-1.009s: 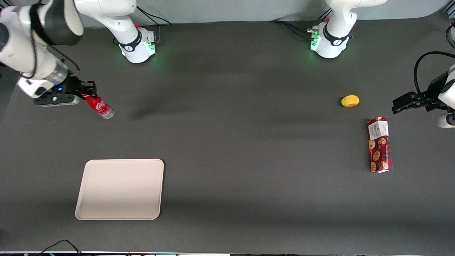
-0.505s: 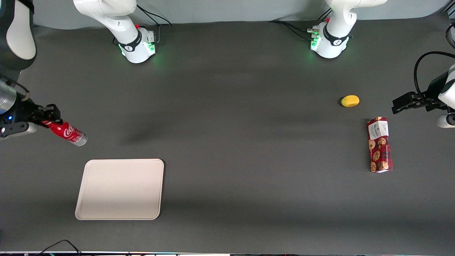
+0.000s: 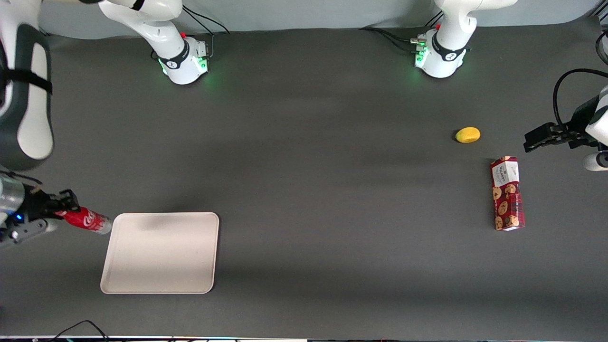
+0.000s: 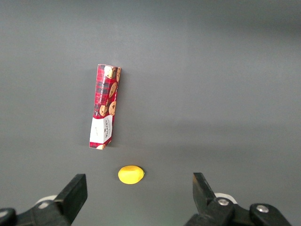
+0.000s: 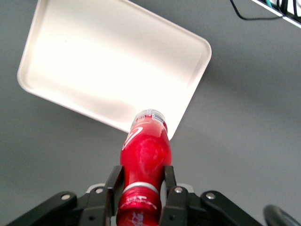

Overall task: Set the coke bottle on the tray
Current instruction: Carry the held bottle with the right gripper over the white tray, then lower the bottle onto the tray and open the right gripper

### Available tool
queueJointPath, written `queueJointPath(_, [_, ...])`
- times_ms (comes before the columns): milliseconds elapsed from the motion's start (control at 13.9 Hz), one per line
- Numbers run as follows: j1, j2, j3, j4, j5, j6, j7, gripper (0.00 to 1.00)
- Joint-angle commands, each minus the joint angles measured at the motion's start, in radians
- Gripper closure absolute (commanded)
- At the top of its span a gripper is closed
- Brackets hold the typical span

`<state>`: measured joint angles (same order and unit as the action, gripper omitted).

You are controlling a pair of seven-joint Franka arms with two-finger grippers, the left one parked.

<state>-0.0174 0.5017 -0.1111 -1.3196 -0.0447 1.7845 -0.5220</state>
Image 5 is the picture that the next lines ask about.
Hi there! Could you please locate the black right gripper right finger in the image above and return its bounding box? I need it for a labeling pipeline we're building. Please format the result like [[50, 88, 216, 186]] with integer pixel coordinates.
[[158, 165, 264, 226]]

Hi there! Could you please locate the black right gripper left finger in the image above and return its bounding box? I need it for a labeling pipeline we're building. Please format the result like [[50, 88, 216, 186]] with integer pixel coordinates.
[[7, 165, 125, 226]]

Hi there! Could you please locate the red coke bottle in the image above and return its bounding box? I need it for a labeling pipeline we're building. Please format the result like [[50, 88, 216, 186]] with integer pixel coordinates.
[[115, 108, 173, 226]]

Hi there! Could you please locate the white rectangular tray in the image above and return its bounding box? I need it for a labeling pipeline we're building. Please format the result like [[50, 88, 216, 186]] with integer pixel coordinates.
[[16, 0, 212, 141]]

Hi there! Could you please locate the black cable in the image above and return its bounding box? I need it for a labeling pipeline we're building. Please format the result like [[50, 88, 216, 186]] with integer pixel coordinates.
[[229, 0, 301, 21]]

